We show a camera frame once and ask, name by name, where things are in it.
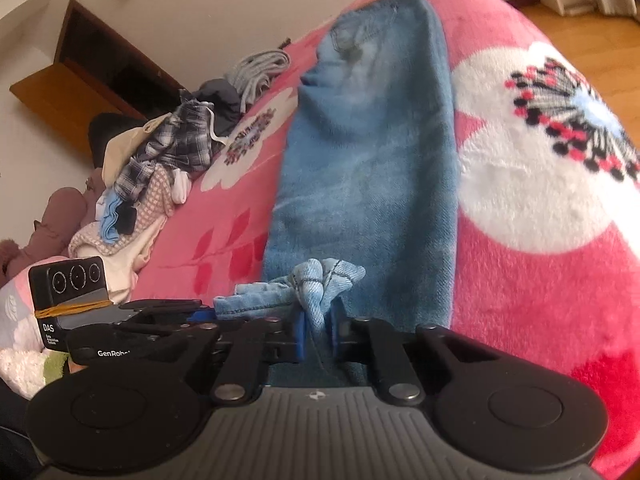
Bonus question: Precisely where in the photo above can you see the green cloth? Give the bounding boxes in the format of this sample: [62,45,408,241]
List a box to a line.
[42,352,71,383]

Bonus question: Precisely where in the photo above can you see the dark navy garment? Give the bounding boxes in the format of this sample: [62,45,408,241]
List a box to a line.
[192,79,246,133]

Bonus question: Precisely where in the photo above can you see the grey knit sweater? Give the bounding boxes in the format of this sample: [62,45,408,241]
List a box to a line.
[225,49,292,111]

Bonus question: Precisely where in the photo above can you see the light blue cloth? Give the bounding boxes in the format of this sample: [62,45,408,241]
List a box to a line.
[100,194,123,241]

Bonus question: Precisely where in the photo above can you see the plaid shirt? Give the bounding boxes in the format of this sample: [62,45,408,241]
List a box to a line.
[112,100,221,201]

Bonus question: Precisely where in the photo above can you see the dusty pink jacket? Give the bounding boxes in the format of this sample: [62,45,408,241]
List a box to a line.
[0,170,106,281]

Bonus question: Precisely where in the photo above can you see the pink checkered garment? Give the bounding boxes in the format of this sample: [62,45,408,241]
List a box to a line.
[132,165,176,233]

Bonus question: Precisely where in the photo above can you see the white cabinet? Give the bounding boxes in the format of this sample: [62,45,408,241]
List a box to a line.
[0,0,54,36]

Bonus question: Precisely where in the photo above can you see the beige garment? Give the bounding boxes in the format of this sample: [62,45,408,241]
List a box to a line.
[102,115,168,187]

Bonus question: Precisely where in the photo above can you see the wooden cabinet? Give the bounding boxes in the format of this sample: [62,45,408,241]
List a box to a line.
[10,0,187,156]

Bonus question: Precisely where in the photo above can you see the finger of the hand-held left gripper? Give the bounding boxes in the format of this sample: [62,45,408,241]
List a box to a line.
[115,309,218,336]
[119,299,205,313]

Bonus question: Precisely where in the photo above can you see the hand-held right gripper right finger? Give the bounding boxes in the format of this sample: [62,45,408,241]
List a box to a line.
[327,300,501,406]

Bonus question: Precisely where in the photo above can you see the blue jeans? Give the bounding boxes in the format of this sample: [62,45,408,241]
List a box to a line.
[212,0,458,386]

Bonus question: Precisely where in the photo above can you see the pink floral blanket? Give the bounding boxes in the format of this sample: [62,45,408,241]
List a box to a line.
[0,0,640,480]

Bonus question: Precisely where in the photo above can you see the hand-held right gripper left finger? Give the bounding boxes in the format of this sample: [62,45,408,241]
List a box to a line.
[172,307,307,406]

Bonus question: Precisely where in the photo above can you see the black object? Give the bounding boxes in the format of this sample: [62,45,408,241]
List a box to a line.
[89,112,151,168]

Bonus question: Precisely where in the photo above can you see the black sock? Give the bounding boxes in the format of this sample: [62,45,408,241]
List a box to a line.
[117,205,137,236]

